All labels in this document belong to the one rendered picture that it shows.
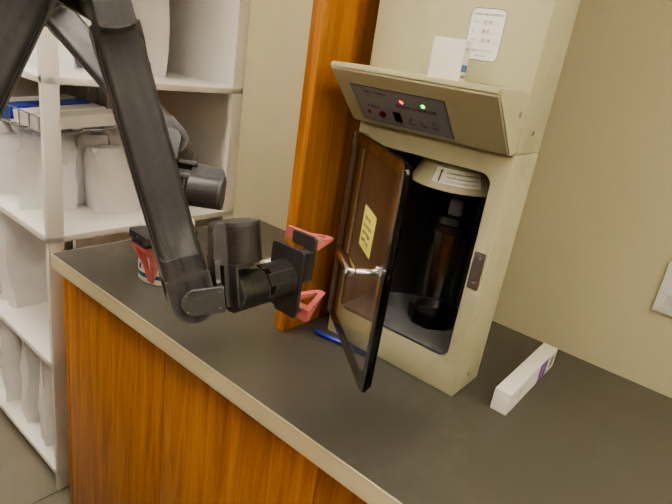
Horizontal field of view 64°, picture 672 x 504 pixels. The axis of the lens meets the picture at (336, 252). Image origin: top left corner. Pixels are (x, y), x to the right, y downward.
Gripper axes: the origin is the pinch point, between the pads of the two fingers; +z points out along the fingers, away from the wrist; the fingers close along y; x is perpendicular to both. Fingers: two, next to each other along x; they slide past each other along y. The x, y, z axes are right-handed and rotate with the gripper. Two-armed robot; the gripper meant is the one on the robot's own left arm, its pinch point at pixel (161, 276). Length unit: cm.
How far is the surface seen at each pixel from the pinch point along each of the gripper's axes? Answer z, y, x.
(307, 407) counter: 15.1, 9.8, -30.8
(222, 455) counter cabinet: 36.2, 7.1, -13.5
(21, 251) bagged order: 38, 17, 110
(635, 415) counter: 14, 60, -74
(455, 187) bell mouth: -24, 36, -36
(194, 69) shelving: -29, 75, 98
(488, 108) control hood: -39, 24, -44
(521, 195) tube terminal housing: -25, 42, -46
